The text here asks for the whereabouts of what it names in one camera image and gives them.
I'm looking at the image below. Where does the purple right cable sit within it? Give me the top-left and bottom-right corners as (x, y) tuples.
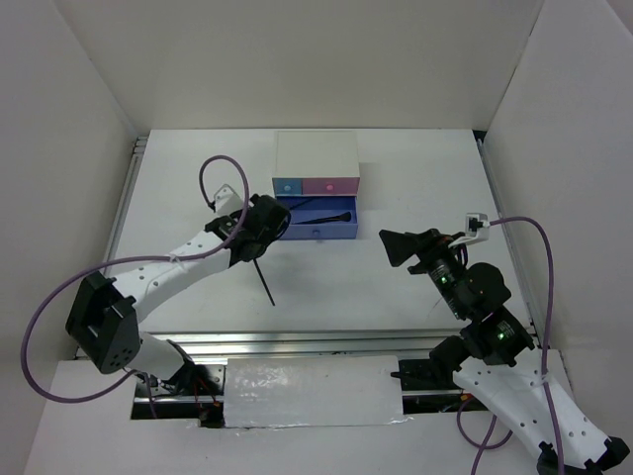
(457, 216), (568, 475)

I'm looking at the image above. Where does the thin black makeup brush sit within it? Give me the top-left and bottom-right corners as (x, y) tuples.
(253, 259), (276, 307)

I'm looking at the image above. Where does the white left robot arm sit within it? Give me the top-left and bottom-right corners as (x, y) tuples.
(65, 195), (291, 395)

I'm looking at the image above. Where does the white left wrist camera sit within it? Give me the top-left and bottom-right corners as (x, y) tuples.
(212, 184), (243, 216)

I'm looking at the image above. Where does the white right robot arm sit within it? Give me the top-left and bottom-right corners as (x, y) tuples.
(379, 214), (630, 474)

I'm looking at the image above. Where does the light blue drawer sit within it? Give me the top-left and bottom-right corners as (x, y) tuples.
(272, 177), (303, 196)

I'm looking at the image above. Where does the purple drawer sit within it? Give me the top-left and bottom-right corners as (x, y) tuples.
(277, 196), (358, 240)

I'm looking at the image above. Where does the pink drawer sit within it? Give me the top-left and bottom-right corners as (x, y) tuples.
(302, 177), (360, 196)

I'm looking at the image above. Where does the white drawer cabinet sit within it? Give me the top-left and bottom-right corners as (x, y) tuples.
(272, 131), (360, 180)

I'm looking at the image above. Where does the black fan makeup brush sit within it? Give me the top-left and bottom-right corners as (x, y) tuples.
(295, 212), (352, 225)

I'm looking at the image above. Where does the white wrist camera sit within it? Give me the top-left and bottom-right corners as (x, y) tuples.
(212, 184), (243, 216)
(449, 213), (491, 247)

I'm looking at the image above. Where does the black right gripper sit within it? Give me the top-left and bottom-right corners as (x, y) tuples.
(378, 226), (468, 318)

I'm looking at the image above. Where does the aluminium rail frame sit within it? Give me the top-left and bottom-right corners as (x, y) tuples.
(155, 329), (458, 359)

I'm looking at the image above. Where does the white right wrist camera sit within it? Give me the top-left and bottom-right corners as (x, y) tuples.
(449, 213), (491, 247)

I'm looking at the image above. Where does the white foam block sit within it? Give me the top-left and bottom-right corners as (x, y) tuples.
(224, 355), (405, 428)

